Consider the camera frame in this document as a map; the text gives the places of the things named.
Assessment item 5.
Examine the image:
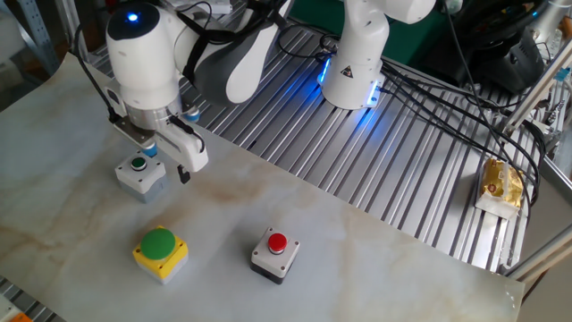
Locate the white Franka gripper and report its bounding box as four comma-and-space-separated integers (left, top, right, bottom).
105, 80, 209, 185

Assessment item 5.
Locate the small green button grey box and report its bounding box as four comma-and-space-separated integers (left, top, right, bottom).
114, 150, 169, 205

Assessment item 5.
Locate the green mushroom button yellow box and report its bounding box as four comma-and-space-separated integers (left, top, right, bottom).
131, 225, 189, 285

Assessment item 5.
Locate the red button white black box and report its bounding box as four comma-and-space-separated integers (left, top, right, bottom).
249, 226, 301, 285

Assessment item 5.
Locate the white power strip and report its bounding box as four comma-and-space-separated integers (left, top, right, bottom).
178, 0, 233, 14

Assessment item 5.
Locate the marble pattern mat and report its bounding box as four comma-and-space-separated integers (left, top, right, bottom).
0, 52, 526, 322

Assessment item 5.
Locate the blue grey shelf upright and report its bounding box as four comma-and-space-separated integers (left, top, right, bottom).
17, 0, 59, 75

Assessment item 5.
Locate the green board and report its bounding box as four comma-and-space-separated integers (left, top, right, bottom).
288, 0, 452, 75

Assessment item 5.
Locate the yellow snack packet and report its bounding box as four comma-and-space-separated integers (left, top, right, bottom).
474, 157, 525, 221

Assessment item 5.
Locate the black wheel base unit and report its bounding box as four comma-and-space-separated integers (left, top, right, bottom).
480, 30, 546, 95

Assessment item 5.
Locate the black steering wheel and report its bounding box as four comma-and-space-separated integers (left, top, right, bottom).
453, 0, 551, 53

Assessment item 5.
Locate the silver camera with blue cap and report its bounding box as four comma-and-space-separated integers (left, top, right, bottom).
112, 116, 159, 158

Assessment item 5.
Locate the black base cable bundle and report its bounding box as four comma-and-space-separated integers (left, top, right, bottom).
276, 26, 549, 207

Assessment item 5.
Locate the aluminium frame profile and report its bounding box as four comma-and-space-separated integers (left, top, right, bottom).
500, 223, 572, 281
500, 38, 572, 135

